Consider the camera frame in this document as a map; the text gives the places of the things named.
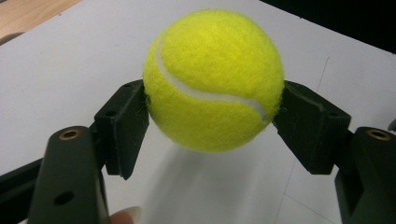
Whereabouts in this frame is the white gridded table mat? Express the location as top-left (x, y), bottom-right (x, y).
top-left (0, 0), bottom-right (396, 224)

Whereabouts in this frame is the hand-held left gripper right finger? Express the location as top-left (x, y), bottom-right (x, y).
top-left (272, 79), bottom-right (353, 175)

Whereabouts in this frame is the yellow tennis ball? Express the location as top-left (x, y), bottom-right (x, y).
top-left (142, 8), bottom-right (285, 153)

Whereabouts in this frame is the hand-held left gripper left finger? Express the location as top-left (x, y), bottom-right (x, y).
top-left (93, 78), bottom-right (150, 181)

